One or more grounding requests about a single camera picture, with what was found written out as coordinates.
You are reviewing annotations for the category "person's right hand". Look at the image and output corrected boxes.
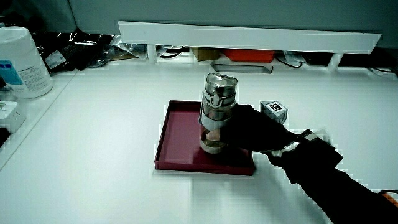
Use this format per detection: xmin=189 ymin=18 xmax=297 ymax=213
xmin=206 ymin=100 xmax=301 ymax=154

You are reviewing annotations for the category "clear bottle with steel lid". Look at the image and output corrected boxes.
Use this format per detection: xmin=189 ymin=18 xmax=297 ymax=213
xmin=198 ymin=72 xmax=239 ymax=155

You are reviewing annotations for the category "person's right forearm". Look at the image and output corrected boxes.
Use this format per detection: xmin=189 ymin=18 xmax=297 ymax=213
xmin=267 ymin=128 xmax=398 ymax=224

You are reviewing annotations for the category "grey flat tray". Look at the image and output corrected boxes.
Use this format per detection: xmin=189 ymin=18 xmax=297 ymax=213
xmin=210 ymin=60 xmax=274 ymax=75

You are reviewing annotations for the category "dark red square tray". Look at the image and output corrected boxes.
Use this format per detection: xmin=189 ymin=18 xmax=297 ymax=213
xmin=154 ymin=100 xmax=256 ymax=177

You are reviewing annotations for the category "orange box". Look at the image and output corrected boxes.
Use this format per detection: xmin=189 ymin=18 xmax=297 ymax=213
xmin=223 ymin=49 xmax=276 ymax=63

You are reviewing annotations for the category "brown cardboard box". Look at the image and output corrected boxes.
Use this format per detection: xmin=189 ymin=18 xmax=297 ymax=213
xmin=190 ymin=47 xmax=221 ymax=62

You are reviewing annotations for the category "white raised shelf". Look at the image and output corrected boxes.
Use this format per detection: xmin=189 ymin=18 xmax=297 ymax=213
xmin=118 ymin=21 xmax=382 ymax=70

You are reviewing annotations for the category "clear plastic bag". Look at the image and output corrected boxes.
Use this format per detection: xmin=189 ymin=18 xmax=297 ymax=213
xmin=108 ymin=35 xmax=149 ymax=61

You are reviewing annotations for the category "black plastic bag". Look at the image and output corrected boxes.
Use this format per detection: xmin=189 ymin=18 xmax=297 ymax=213
xmin=32 ymin=29 xmax=114 ymax=74

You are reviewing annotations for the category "small white box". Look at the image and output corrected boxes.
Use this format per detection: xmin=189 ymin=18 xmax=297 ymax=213
xmin=0 ymin=101 xmax=27 ymax=134

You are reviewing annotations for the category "white canister with blue label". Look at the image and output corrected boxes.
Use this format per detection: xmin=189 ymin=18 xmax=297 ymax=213
xmin=0 ymin=26 xmax=54 ymax=100

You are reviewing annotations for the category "black cable loop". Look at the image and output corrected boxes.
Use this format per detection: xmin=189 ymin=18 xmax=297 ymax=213
xmin=157 ymin=45 xmax=190 ymax=59

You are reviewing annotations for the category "orange cable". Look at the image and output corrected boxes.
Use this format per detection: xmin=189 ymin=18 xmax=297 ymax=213
xmin=377 ymin=189 xmax=398 ymax=208

